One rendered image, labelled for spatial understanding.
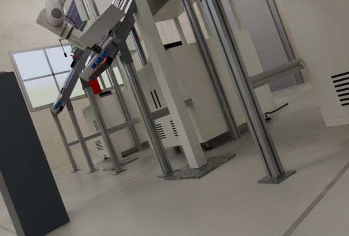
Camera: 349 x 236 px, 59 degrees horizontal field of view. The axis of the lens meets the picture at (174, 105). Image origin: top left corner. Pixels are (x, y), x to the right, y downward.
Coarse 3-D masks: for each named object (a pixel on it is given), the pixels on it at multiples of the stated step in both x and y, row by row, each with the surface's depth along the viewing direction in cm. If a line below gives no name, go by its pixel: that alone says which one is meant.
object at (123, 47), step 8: (120, 48) 152; (168, 48) 189; (128, 56) 153; (80, 80) 219; (192, 104) 167; (152, 112) 158; (160, 112) 157; (168, 112) 159; (136, 120) 231; (112, 128) 220; (120, 128) 223; (160, 176) 153
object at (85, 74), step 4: (108, 44) 157; (104, 48) 162; (108, 48) 161; (112, 48) 159; (100, 52) 168; (108, 52) 165; (112, 52) 163; (96, 56) 174; (100, 56) 172; (112, 56) 167; (92, 60) 181; (96, 60) 179; (88, 68) 194; (84, 72) 202; (88, 72) 200; (80, 76) 211; (84, 76) 209; (88, 76) 206; (88, 80) 213
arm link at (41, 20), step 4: (44, 8) 148; (40, 12) 146; (44, 12) 147; (40, 16) 146; (44, 16) 147; (36, 20) 148; (40, 20) 147; (44, 20) 147; (64, 20) 152; (40, 24) 149; (44, 24) 149; (48, 24) 147; (64, 24) 151; (48, 28) 150; (52, 28) 149; (56, 28) 149; (60, 28) 150; (64, 28) 151; (52, 32) 152; (56, 32) 151; (60, 32) 151; (60, 36) 154
